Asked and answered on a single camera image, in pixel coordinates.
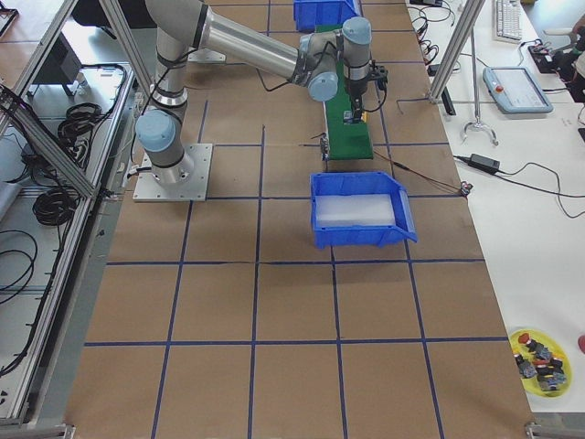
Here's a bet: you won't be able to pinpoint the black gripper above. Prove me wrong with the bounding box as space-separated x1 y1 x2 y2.
345 61 388 123

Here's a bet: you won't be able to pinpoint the yellow mushroom push button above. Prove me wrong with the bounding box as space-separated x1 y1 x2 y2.
343 110 367 124

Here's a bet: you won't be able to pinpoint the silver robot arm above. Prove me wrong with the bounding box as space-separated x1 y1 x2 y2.
135 1 388 185

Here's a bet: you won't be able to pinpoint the green conveyor belt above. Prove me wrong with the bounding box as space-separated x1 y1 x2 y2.
300 16 374 160

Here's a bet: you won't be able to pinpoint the blue left storage bin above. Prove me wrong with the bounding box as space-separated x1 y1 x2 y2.
293 0 361 32

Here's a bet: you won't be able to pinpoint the blue storage bin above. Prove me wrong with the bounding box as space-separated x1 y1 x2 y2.
310 171 418 248
293 0 361 32

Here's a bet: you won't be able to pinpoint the blue right storage bin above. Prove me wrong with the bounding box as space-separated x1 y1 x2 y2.
310 171 418 248

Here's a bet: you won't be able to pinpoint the white foam pad right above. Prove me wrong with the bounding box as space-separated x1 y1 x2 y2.
315 194 396 227

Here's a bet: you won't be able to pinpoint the silver claw tool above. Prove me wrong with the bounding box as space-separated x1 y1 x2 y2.
461 54 500 147

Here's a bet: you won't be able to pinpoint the black power adapter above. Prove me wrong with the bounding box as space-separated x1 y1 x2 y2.
468 154 500 175

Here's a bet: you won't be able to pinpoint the teach pendant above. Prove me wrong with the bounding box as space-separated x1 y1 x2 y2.
483 67 553 114

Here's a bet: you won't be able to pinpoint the white keyboard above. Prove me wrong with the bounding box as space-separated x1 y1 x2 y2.
493 0 523 43

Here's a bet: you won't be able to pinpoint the yellow plate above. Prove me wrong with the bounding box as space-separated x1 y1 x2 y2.
508 328 572 398

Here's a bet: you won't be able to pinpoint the aluminium profile post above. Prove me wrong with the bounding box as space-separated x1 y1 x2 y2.
427 0 484 102

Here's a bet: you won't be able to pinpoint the red black conveyor wires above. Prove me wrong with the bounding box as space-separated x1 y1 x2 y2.
372 151 472 198

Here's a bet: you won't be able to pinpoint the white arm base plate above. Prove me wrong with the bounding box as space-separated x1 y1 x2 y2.
133 144 213 202
187 48 227 64

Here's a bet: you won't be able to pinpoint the aluminium frame rail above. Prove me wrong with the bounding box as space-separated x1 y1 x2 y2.
1 85 98 198

